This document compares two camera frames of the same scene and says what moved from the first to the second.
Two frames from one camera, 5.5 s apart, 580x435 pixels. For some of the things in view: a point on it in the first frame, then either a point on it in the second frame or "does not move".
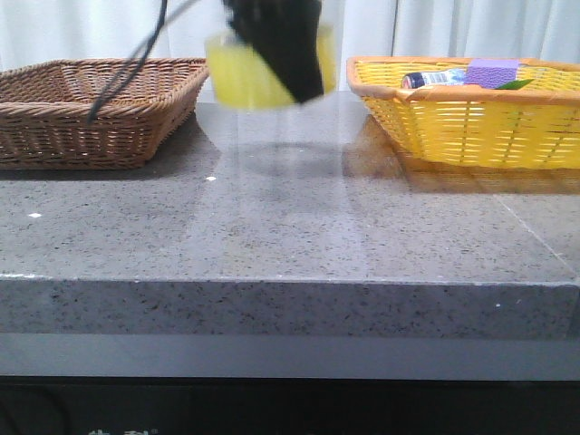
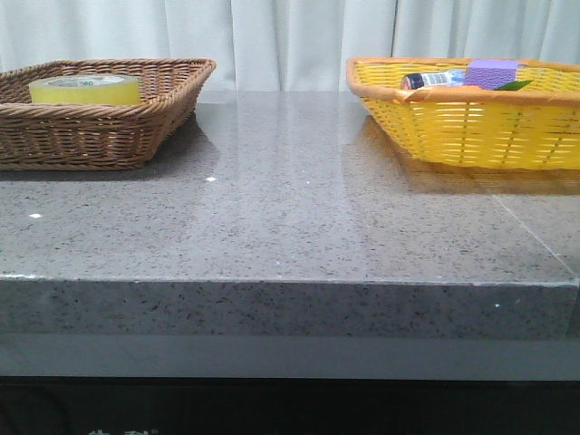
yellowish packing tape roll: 240,76 -> 107,90
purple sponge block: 492,72 does not move
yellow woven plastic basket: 530,127 does not move
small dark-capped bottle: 435,78 does not move
